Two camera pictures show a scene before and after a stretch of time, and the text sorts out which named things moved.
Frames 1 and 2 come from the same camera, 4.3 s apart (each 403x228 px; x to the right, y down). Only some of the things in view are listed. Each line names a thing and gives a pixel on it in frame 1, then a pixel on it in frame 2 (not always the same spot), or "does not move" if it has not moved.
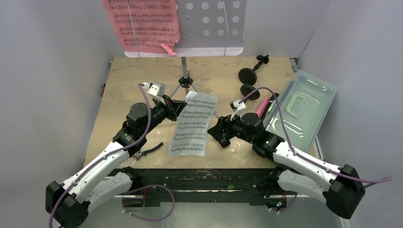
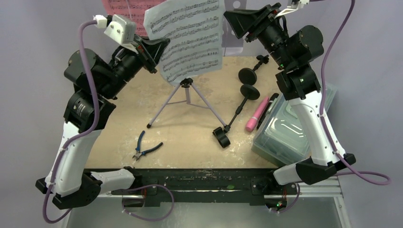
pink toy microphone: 263,107 does not move
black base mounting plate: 200,184 does not move
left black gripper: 174,108 → 155,46
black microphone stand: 248,76 does not move
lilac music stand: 207,28 → 186,94
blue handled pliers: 138,155 does not move
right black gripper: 225,129 → 257,28
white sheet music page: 190,137 → 195,29
